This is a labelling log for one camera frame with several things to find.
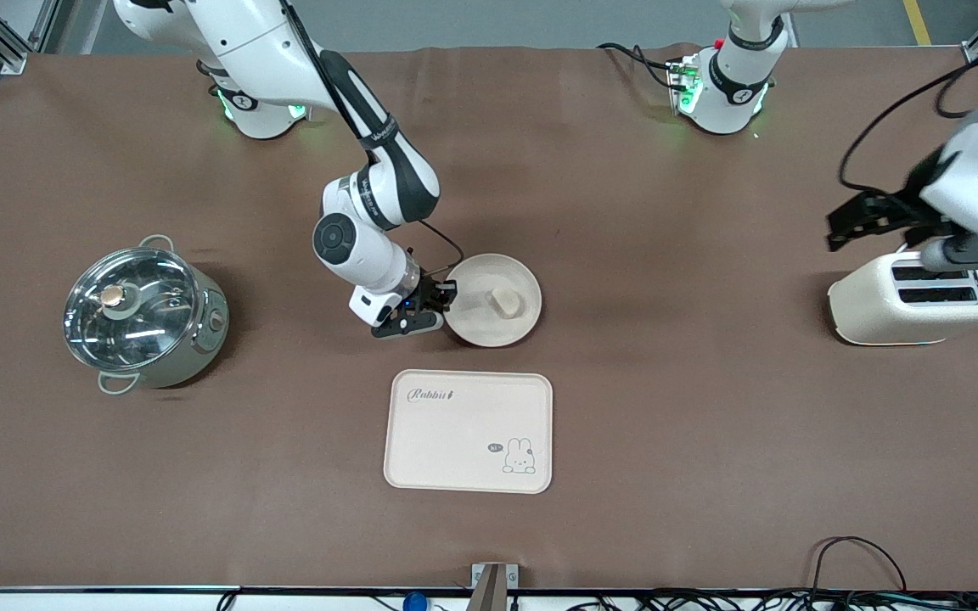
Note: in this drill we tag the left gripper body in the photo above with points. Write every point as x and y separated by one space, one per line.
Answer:
902 207

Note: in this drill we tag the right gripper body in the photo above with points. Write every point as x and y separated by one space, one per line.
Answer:
430 289

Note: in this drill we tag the beige round plate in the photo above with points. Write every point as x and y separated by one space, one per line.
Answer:
480 322

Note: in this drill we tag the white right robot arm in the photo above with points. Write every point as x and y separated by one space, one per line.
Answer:
243 34

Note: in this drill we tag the small white bun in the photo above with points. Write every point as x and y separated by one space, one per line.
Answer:
504 302

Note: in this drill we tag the cream two-slot toaster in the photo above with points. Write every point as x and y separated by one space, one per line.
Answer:
879 310

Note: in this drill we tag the beige rabbit print tray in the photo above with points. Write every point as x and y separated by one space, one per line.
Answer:
455 441

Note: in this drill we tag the stainless steel pot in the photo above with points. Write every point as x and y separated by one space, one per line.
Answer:
192 348

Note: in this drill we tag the brown table cover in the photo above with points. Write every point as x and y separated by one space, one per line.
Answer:
625 212

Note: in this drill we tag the glass pot lid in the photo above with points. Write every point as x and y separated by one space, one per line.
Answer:
132 314

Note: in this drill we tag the blue round cap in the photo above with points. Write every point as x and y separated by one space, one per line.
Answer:
414 602

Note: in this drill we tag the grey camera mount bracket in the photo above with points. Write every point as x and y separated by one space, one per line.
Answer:
493 587

